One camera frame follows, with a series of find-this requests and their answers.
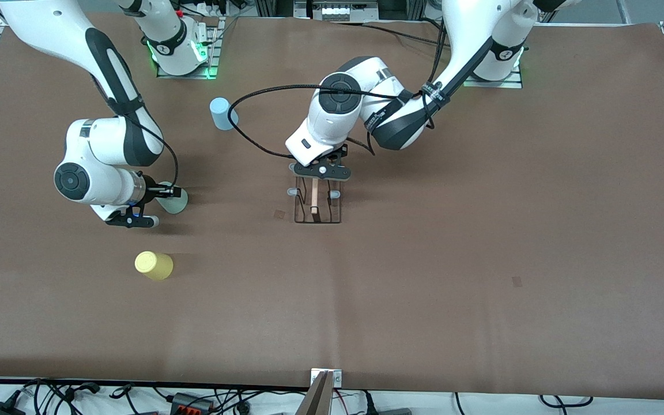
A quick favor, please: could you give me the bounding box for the black orange power strip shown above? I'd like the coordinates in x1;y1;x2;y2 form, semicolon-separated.
169;392;216;415

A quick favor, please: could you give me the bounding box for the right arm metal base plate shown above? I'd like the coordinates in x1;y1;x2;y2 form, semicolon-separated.
156;16;221;80

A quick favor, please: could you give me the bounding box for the black wire cup holder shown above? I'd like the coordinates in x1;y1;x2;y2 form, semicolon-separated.
286;173;344;225

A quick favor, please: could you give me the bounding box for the white electronic device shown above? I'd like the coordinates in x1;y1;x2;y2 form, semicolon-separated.
309;0;380;22

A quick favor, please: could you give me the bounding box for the light blue plastic cup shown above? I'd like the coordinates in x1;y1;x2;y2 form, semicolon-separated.
209;97;239;131

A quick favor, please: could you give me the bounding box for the grey brown camera pole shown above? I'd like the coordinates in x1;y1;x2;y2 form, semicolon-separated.
296;372;334;415

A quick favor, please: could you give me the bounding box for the white power strip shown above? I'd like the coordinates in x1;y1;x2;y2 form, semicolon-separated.
194;2;235;18

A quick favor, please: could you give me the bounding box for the silver metal bracket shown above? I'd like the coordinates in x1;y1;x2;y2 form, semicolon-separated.
311;368;343;388

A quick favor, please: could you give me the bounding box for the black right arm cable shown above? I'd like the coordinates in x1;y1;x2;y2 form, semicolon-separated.
93;69;180;191

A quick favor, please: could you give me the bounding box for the brown paper table cover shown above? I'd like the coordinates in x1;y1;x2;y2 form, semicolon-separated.
0;13;664;399

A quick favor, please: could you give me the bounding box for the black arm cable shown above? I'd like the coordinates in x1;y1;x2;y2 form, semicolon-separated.
230;17;448;160
93;69;180;191

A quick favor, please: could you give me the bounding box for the black cable on table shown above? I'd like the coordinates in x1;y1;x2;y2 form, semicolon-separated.
361;21;447;46

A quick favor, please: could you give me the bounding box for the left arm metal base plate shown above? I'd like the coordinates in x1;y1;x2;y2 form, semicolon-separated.
462;75;523;89

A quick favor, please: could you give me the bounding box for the mint green plastic cup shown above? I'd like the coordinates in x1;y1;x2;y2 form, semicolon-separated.
156;181;189;216

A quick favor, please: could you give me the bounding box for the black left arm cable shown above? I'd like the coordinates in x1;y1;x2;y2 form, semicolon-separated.
230;17;448;160

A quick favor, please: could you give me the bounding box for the yellow plastic cup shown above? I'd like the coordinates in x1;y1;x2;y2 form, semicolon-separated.
134;251;175;282

